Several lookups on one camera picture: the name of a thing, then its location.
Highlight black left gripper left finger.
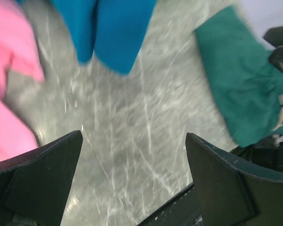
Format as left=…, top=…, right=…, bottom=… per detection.
left=0, top=130, right=83, bottom=226

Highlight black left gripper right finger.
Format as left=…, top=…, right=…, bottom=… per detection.
left=185, top=133, right=283, bottom=226

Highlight pink t shirt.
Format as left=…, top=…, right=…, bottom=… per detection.
left=0, top=0, right=44, bottom=161

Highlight blue t shirt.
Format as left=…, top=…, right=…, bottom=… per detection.
left=51, top=0, right=156, bottom=74

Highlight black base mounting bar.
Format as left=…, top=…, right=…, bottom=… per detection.
left=138, top=183, right=201, bottom=226

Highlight dark green shorts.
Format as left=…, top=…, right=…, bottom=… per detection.
left=195, top=6, right=283, bottom=147

